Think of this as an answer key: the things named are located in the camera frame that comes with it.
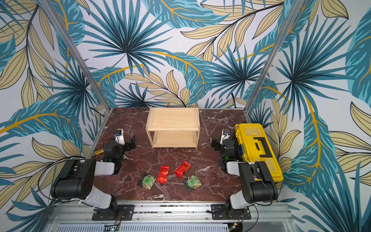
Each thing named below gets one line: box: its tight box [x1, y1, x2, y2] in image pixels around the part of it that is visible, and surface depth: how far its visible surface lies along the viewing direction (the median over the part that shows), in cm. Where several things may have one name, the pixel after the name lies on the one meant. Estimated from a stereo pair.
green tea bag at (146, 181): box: [137, 173, 157, 190], surface depth 85 cm
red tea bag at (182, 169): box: [173, 160, 192, 179], surface depth 89 cm
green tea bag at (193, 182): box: [186, 174, 202, 189], surface depth 85 cm
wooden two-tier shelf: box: [145, 106, 200, 149], surface depth 87 cm
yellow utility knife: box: [93, 148, 104, 155], surface depth 95 cm
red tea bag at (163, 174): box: [156, 165, 171, 185], surface depth 87 cm
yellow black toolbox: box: [233, 123, 285, 183], surface depth 83 cm
